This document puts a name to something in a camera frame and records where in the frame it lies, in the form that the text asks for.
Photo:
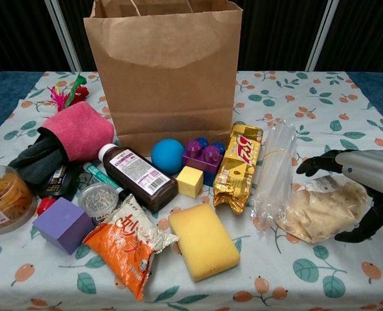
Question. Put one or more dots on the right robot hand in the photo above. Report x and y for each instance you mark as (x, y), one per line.
(372, 168)

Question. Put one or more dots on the bread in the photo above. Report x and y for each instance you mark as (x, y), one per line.
(320, 210)

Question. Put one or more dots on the bundle of clear straws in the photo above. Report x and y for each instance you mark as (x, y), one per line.
(275, 175)

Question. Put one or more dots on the purple foam cube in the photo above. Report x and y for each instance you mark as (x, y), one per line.
(61, 223)

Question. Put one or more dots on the brown tape roll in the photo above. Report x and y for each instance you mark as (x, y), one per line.
(6, 197)

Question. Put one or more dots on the brown paper bag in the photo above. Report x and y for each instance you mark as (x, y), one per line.
(168, 97)

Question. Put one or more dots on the floral print tablecloth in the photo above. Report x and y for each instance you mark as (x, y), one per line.
(275, 259)

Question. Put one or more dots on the gold wafer packet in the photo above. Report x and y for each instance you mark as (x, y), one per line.
(238, 162)

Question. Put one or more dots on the black pleated curtain panel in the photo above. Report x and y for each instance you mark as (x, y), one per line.
(16, 32)
(77, 13)
(366, 32)
(275, 32)

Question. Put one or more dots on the blue toy brick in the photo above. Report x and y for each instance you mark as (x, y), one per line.
(210, 179)

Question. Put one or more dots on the purple toy brick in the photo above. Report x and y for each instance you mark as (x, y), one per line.
(199, 158)

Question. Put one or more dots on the yellow cube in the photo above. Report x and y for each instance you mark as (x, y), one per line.
(189, 181)

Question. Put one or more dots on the yellow sponge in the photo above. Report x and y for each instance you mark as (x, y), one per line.
(204, 243)

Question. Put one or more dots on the blue ball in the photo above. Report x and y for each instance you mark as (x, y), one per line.
(167, 157)

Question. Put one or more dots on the brown syrup bottle white cap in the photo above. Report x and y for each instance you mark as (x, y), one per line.
(136, 175)

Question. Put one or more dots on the orange white snack packet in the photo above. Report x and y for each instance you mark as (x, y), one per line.
(123, 246)

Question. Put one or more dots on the green marker pen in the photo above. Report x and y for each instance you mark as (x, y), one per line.
(100, 175)

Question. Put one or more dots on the clear tub of paper clips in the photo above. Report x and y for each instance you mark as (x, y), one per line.
(97, 197)

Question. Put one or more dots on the pink towel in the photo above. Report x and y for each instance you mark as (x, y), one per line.
(81, 129)

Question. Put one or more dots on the colourful feather shuttlecock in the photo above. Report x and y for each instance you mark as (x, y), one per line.
(77, 95)

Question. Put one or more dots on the black bottle red cap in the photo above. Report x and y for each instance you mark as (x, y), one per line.
(60, 181)

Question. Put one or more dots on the dark grey cloth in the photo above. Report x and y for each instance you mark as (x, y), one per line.
(39, 158)

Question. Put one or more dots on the white screen frame post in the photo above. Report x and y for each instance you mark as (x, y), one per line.
(320, 35)
(64, 35)

